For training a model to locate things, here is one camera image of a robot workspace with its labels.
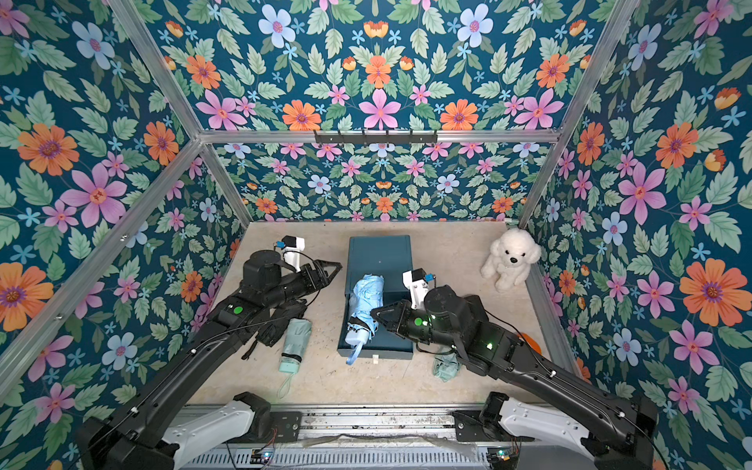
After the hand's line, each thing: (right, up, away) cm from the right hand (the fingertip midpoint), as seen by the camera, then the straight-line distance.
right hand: (369, 313), depth 60 cm
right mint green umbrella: (+19, -19, +20) cm, 33 cm away
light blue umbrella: (-1, +3, +3) cm, 4 cm away
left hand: (-9, +9, +11) cm, 17 cm away
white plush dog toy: (+41, +10, +29) cm, 51 cm away
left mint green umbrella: (-24, -12, +26) cm, 38 cm away
